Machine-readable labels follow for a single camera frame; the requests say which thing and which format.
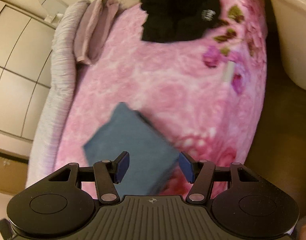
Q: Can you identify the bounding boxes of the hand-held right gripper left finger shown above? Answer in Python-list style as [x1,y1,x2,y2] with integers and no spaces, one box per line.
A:
[48,151,130,204]

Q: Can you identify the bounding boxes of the mauve pillow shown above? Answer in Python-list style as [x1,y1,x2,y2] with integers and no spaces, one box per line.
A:
[73,0,120,65]

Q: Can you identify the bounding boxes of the white blanket label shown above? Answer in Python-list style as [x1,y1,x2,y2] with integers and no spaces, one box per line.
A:
[222,61,235,82]

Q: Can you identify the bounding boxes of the black garment with white print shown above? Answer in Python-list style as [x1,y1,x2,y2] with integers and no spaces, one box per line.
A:
[139,0,222,43]

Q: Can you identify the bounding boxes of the white plastic bucket with lid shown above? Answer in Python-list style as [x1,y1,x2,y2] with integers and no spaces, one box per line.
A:
[262,0,306,92]

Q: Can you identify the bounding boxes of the blue denim jeans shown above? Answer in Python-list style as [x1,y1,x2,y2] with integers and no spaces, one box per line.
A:
[83,102,180,197]

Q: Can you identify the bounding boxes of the clear oval tabletop mirror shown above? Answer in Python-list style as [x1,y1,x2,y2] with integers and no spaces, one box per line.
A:
[39,0,68,24]

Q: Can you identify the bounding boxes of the pink floral blanket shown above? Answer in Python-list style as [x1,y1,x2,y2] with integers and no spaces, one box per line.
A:
[25,0,268,198]

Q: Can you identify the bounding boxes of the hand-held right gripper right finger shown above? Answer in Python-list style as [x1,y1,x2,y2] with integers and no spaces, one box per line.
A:
[179,151,260,204]

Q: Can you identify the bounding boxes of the grey quilted blanket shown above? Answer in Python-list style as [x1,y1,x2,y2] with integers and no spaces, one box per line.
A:
[25,0,90,188]

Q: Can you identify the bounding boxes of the cream wardrobe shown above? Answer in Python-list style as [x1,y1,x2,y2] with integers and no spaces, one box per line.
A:
[0,0,56,155]

